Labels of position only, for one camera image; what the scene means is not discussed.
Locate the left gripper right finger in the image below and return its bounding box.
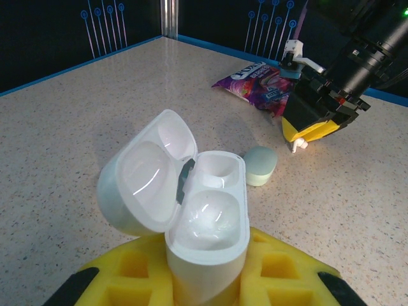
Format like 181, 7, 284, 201
235, 226, 370, 306

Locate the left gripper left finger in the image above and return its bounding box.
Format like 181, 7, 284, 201
46, 234, 175, 306

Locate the white stemmed earbud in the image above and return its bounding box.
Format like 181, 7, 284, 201
292, 137, 309, 154

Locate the pale green charging case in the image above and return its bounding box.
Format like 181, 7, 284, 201
244, 145, 278, 187

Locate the white rounded-square charging case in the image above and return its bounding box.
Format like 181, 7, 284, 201
96, 109, 251, 306

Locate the purple candy bag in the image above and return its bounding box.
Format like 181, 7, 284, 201
212, 61, 299, 117

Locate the aluminium frame post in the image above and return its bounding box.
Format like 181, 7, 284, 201
161, 0, 178, 39

